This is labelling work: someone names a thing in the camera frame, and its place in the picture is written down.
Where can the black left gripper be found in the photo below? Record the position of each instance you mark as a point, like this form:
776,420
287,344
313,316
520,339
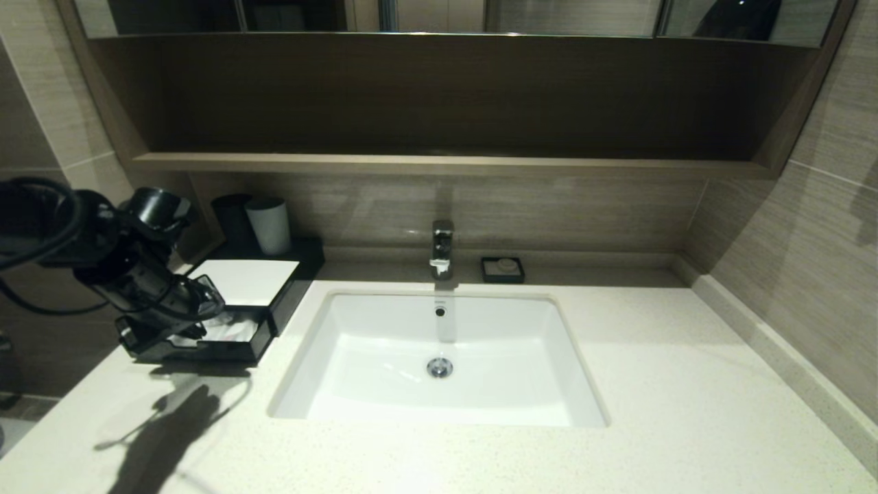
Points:
161,298

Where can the clear packet with cotton swabs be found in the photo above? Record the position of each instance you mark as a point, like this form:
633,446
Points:
233,331

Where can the black pull-out drawer tray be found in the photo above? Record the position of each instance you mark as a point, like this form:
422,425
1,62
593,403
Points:
240,351

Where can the grey plastic cup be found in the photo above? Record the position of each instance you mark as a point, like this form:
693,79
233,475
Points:
269,226

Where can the black and orange left arm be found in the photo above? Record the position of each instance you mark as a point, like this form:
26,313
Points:
68,226

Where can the black amenity drawer box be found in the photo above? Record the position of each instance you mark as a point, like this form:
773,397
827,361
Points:
305,264

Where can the black cup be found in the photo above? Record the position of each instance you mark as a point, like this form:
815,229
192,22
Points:
230,216

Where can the chrome sink drain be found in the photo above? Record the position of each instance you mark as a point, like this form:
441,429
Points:
440,368

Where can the chrome faucet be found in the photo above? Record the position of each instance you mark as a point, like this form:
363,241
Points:
442,247

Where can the brown wooden shelf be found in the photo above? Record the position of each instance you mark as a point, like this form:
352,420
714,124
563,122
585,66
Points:
446,165

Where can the black soap dish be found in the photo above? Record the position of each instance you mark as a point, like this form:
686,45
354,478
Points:
488,274

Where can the white sink basin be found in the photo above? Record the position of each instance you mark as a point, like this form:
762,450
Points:
507,370

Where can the round white soap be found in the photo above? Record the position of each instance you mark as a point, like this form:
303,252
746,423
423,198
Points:
506,265

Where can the wall mirror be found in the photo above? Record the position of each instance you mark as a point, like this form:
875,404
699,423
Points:
562,15

